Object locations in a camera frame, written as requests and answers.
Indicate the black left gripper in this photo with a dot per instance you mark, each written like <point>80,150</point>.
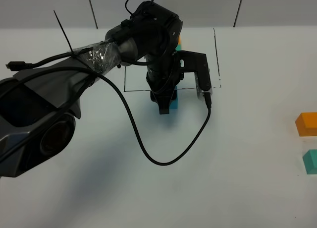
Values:
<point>162,78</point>

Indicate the blue block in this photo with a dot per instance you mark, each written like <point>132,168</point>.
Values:
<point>174,101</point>

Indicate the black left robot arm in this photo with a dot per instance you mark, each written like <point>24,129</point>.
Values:
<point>40,103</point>

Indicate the green template block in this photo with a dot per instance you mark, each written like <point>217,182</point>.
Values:
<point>178,48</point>

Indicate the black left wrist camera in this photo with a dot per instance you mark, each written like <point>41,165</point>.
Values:
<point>198,64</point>

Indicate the black cable tie left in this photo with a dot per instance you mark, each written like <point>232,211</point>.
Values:
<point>63,31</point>

